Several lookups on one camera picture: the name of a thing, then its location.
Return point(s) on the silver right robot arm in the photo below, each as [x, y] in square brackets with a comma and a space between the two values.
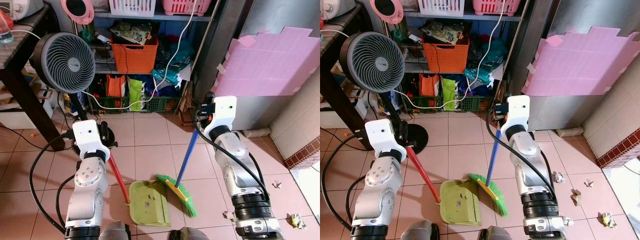
[245, 172]
[532, 172]

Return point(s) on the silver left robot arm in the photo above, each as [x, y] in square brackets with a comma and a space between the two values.
[87, 187]
[376, 192]

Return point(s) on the grey round floor fan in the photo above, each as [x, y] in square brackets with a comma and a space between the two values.
[67, 62]
[377, 62]

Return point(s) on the green plastic crate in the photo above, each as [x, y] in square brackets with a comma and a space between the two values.
[167, 104]
[475, 103]

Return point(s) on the orange bag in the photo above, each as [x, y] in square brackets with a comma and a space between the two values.
[116, 87]
[429, 86]

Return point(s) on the lime green bag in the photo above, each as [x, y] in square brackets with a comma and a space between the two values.
[136, 92]
[449, 92]

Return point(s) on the white pipe piece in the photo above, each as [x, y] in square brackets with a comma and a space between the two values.
[570, 132]
[256, 133]

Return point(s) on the grey metal cabinet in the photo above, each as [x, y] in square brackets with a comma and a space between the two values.
[265, 112]
[560, 112]

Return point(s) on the teal plastic bag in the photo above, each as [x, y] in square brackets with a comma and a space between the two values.
[179, 55]
[492, 54]

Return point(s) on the dark storage shelf rack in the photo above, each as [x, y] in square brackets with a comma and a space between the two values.
[522, 45]
[215, 45]

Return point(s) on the orange plastic basket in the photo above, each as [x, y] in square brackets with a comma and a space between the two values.
[134, 57]
[445, 57]

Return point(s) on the pink foam sheet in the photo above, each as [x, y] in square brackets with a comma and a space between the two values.
[270, 62]
[580, 62]

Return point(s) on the small crumpled paper scrap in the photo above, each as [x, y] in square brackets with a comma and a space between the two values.
[568, 221]
[559, 177]
[589, 183]
[229, 215]
[277, 184]
[577, 197]

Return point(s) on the robot left leg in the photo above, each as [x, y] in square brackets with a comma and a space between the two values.
[421, 231]
[116, 232]

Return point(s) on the robot leg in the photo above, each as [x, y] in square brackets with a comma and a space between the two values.
[421, 231]
[496, 234]
[189, 234]
[116, 232]

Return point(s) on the pink plastic basket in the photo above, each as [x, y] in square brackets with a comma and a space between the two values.
[186, 6]
[496, 6]

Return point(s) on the dark wooden table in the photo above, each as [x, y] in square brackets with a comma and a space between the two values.
[22, 55]
[332, 50]

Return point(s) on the robot right leg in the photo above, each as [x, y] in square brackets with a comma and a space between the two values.
[496, 234]
[189, 234]

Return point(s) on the white plastic basket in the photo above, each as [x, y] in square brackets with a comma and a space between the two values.
[441, 7]
[132, 7]

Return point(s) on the pink round device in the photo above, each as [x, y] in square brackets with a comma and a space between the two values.
[386, 10]
[77, 10]

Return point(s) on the yellow white crumpled paper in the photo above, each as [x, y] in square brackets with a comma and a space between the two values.
[609, 220]
[298, 221]

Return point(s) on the white appliance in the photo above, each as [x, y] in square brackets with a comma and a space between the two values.
[336, 7]
[22, 7]

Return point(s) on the clear bottle with red part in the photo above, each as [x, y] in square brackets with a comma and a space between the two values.
[5, 30]

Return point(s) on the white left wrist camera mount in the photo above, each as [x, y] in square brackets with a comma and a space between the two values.
[382, 134]
[87, 136]

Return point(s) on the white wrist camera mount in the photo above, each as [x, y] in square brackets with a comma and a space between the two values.
[87, 136]
[382, 134]
[519, 111]
[223, 111]

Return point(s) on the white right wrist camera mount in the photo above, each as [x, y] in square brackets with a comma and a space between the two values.
[223, 111]
[519, 111]

